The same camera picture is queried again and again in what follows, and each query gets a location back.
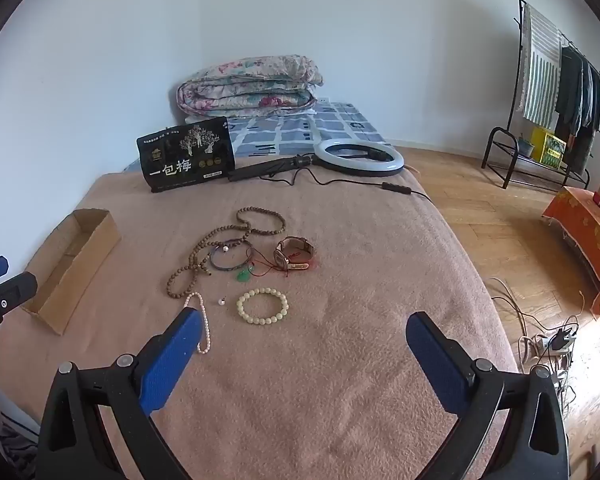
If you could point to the black metal clothes rack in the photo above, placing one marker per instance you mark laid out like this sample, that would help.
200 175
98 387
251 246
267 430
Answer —
520 10

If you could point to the dark hanging clothes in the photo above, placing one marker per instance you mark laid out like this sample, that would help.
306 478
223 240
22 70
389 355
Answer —
572 90

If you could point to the folded floral quilt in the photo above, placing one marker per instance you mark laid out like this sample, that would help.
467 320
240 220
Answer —
250 85

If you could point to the white power strip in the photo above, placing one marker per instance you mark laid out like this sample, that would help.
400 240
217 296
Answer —
555 345

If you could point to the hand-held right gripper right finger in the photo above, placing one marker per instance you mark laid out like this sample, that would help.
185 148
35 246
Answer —
437 365

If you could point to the black printed snack bag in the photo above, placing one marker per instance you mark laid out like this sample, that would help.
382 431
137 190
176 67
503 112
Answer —
190 160

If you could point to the orange cloth covered table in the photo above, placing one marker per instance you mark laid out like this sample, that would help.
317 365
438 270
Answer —
580 225

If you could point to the yellow green box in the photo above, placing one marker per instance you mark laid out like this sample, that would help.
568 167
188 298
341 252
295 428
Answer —
550 147

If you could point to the blue grey checked bed sheet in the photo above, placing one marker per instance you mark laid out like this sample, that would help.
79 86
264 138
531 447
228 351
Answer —
280 135

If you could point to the person's grey clothing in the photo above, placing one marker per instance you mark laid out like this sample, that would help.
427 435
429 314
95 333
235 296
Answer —
10 452

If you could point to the striped hanging cloth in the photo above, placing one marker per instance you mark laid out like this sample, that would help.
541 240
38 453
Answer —
540 75

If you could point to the cardboard box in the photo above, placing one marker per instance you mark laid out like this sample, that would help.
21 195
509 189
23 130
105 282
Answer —
75 260

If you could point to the blue bangle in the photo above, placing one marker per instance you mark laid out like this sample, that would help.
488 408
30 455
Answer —
225 269

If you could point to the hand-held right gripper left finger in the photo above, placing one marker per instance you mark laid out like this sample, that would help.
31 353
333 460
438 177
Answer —
170 355

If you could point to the pinkish brown blanket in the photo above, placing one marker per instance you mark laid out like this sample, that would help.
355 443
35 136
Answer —
330 360

